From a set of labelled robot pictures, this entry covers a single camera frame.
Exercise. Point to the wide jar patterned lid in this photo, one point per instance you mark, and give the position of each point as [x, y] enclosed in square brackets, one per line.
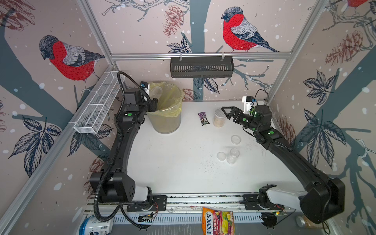
[219, 118]

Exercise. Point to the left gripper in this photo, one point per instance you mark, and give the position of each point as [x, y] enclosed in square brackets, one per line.
[153, 104]

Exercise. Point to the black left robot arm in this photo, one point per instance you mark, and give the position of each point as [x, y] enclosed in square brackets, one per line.
[112, 186]

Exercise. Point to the white blue-lid container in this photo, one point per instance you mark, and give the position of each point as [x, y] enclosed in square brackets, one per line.
[92, 226]

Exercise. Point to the Fox's candy bag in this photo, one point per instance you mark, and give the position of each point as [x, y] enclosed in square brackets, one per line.
[218, 222]

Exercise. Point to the grain-filled jar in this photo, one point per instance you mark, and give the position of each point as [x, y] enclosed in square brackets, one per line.
[304, 222]

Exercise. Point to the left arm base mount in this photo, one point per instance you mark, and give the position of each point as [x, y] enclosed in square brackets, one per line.
[154, 204]

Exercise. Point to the white wire shelf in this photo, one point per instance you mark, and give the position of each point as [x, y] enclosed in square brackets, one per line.
[99, 105]

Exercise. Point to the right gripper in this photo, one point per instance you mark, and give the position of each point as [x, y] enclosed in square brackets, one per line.
[234, 113]

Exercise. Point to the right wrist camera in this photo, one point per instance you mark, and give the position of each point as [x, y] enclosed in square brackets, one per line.
[248, 104]

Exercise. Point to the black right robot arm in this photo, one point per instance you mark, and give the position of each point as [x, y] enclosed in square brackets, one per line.
[322, 198]

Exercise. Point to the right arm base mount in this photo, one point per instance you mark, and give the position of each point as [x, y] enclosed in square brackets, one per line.
[260, 200]

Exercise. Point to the purple candy packet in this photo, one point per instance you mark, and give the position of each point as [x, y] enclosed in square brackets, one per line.
[203, 118]

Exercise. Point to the black hanging basket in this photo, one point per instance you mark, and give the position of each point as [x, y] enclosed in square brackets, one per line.
[201, 67]

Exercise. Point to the clear jar lid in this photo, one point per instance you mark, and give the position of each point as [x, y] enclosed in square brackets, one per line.
[235, 139]
[221, 156]

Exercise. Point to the bin with yellow bag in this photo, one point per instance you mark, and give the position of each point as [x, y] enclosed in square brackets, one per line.
[167, 118]

